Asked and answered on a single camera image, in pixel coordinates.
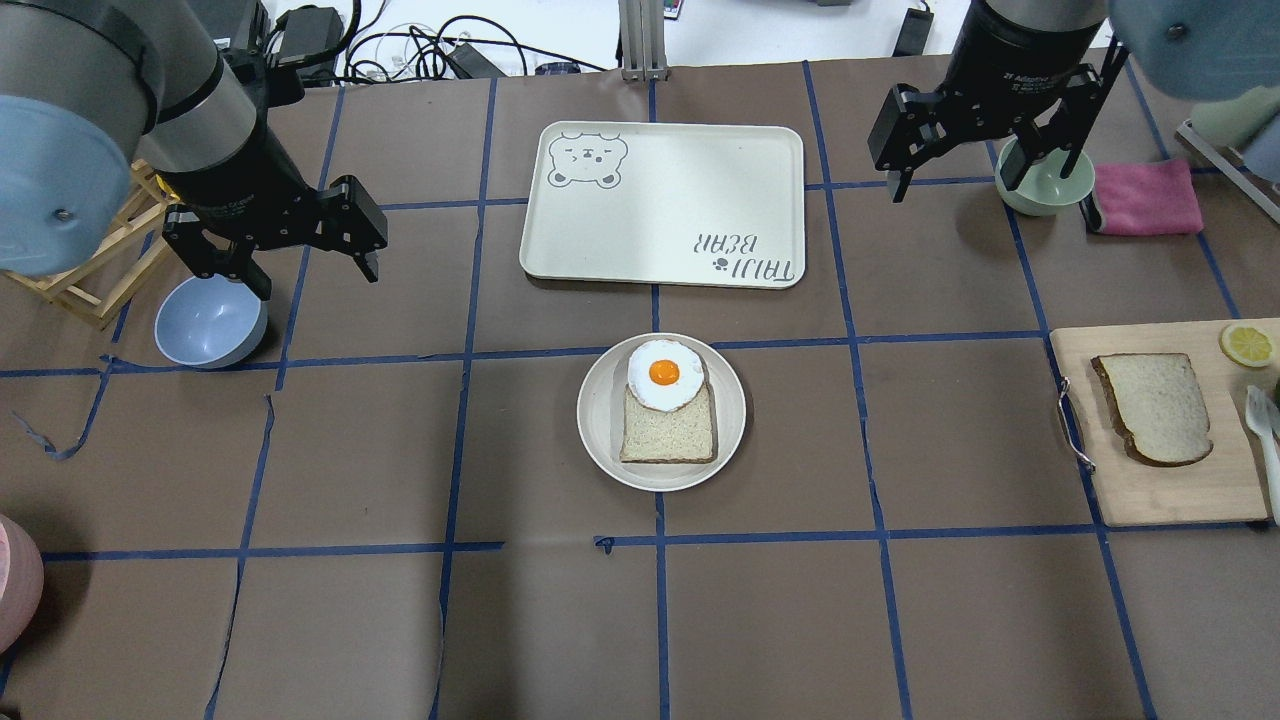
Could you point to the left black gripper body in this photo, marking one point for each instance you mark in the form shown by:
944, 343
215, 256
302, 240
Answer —
228, 172

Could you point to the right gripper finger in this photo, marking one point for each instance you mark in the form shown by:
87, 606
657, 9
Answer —
899, 181
1078, 110

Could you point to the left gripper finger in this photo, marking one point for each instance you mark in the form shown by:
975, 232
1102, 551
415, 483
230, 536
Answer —
365, 255
236, 264

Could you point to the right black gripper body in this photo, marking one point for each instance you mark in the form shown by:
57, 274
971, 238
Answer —
1010, 50

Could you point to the bread slice from board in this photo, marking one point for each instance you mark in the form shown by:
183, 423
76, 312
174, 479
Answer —
1157, 407

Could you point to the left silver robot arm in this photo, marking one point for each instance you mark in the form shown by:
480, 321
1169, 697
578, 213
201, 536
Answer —
87, 87

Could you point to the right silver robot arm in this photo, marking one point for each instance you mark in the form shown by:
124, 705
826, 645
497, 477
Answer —
1199, 50

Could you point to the cream round plate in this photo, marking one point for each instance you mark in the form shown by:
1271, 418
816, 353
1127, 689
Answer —
601, 417

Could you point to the bread slice on plate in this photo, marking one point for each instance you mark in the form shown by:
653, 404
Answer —
687, 435

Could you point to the blue bowl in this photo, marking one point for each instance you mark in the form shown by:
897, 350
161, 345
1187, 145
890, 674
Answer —
210, 323

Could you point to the black power adapter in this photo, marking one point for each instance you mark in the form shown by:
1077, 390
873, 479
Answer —
914, 31

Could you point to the green bowl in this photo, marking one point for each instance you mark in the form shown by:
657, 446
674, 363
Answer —
1043, 192

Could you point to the pink cloth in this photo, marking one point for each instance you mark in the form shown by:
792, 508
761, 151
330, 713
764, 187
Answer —
1142, 200

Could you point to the wooden dish rack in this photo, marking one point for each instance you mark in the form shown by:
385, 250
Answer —
129, 255

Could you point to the cream bear tray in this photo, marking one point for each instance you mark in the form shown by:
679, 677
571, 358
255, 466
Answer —
667, 203

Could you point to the lemon half slice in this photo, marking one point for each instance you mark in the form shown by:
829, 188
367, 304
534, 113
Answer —
1247, 345

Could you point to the fried egg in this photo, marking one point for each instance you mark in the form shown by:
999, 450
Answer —
665, 375

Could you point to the white plastic knife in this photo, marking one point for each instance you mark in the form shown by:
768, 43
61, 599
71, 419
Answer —
1261, 418

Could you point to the pink bowl with ice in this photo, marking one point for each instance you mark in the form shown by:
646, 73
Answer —
22, 581

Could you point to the wooden cutting board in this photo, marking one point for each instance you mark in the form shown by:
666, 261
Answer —
1230, 485

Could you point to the aluminium frame post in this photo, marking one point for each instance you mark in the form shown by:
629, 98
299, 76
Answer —
643, 40

